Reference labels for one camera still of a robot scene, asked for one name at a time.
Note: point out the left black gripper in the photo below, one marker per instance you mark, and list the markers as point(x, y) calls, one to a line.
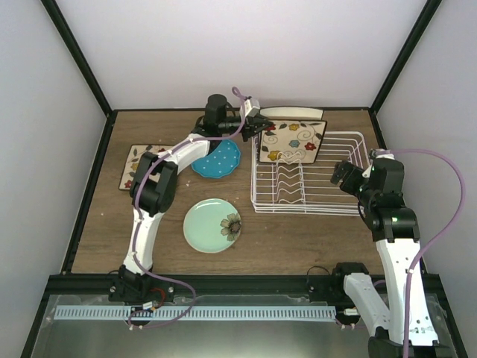
point(250, 129)

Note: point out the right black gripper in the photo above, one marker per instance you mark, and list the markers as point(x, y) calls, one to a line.
point(340, 173)

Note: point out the floral square plate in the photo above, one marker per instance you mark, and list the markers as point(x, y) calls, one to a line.
point(291, 141)
point(132, 162)

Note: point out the blue polka dot plate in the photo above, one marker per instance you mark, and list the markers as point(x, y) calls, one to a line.
point(220, 163)

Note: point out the mint green flower plate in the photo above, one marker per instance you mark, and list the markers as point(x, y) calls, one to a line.
point(212, 226)

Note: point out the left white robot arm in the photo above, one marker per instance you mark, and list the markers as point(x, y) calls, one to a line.
point(155, 182)

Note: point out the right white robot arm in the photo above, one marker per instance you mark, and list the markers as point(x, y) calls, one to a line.
point(401, 326)

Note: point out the plain cream square plate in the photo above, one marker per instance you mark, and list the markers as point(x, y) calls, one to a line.
point(292, 113)

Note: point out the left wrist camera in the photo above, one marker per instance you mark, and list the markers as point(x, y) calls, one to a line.
point(249, 108)

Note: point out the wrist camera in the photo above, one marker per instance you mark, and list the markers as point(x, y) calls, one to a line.
point(249, 108)
point(380, 153)

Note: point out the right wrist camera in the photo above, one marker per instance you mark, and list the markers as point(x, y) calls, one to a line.
point(380, 153)

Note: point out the white wire dish rack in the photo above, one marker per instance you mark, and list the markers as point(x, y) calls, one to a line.
point(298, 188)

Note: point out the black aluminium frame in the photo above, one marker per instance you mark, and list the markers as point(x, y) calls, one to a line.
point(53, 10)

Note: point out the light blue slotted cable duct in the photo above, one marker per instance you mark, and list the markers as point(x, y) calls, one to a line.
point(199, 313)

